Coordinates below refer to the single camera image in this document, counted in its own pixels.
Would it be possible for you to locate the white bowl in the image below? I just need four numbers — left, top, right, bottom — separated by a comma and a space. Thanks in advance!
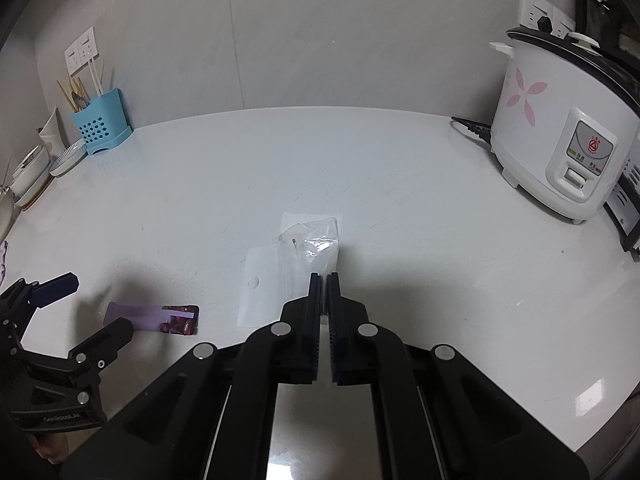
10, 146, 51, 196

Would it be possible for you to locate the clear glass container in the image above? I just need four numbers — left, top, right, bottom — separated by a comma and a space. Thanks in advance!
0, 185, 16, 246

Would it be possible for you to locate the wooden board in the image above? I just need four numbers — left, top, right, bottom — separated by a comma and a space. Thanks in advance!
14, 170, 55, 209

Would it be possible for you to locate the purple sachet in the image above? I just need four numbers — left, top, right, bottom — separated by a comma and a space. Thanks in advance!
104, 302, 201, 336

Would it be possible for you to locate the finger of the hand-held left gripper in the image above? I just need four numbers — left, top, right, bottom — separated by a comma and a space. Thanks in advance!
22, 316, 135, 387
0, 272, 80, 331

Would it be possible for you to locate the black metal rack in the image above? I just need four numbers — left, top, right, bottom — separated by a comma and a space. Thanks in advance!
575, 0, 640, 91

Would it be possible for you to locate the blue utensil holder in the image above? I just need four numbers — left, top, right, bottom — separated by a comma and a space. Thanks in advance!
71, 87, 133, 157

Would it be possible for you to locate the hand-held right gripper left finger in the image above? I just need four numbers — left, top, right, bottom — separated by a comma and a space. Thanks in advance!
60, 272, 323, 480

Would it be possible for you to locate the white flowered rice cooker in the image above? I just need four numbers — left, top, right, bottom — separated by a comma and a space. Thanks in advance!
489, 27, 640, 226

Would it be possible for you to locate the white wall socket with plug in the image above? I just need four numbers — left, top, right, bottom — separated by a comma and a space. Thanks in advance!
519, 0, 555, 29

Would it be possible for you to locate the person's left hand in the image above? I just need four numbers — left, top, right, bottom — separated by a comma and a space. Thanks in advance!
27, 432, 69, 463

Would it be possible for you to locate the large white wall socket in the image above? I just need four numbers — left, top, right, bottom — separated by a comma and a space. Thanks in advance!
64, 26, 98, 73

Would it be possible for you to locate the small white wall socket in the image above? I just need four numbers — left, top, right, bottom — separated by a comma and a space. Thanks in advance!
552, 7, 577, 37

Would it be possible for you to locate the black power cord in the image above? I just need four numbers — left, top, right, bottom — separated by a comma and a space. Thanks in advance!
451, 116, 496, 145

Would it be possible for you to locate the clear plastic bag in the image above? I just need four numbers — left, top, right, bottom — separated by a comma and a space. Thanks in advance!
239, 212, 341, 330

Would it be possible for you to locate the white microwave oven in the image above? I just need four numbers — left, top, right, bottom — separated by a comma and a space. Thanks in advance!
602, 130, 640, 261

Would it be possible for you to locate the ribbed white plate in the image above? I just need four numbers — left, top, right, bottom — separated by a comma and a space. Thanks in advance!
49, 137, 88, 177

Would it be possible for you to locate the white tapered cup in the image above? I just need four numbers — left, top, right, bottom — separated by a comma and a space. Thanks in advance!
39, 106, 63, 158

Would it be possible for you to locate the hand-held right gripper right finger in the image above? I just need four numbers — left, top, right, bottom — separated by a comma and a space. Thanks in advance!
326, 271, 591, 480

